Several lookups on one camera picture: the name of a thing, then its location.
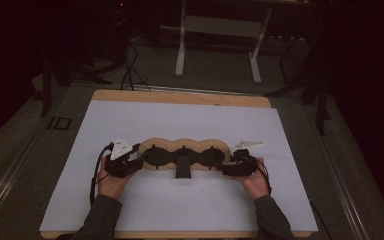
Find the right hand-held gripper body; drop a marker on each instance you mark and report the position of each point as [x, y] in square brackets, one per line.
[245, 165]

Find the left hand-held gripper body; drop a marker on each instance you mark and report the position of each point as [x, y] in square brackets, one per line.
[120, 166]

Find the wooden triple-circle photo frame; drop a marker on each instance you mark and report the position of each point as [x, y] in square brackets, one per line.
[180, 145]

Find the person's left hand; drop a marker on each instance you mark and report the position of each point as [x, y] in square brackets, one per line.
[113, 186]

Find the person's right hand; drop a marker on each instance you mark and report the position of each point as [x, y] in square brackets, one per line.
[255, 185]

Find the white table mat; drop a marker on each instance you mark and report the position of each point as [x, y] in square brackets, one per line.
[180, 206]

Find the black tripod stand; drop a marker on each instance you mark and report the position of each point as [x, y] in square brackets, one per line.
[320, 106]
[46, 86]

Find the white metal stand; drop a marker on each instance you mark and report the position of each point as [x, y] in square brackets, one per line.
[180, 50]

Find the metal floor rail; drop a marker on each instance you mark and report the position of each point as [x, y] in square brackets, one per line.
[10, 181]
[341, 186]

